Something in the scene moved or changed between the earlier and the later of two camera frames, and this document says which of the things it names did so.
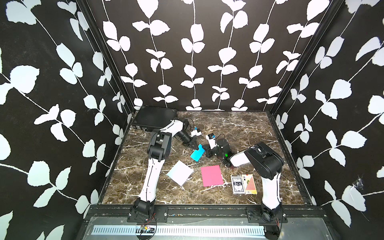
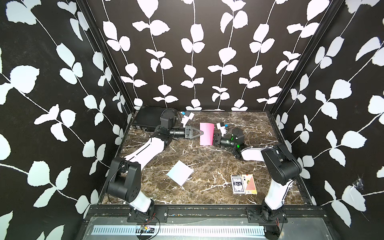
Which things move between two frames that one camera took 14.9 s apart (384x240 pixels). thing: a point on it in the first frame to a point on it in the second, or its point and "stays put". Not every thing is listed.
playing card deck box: (237, 184) stays put
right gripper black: (208, 151) to (217, 137)
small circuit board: (145, 229) stays put
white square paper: (180, 173) stays put
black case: (151, 118) stays put
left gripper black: (192, 141) to (188, 132)
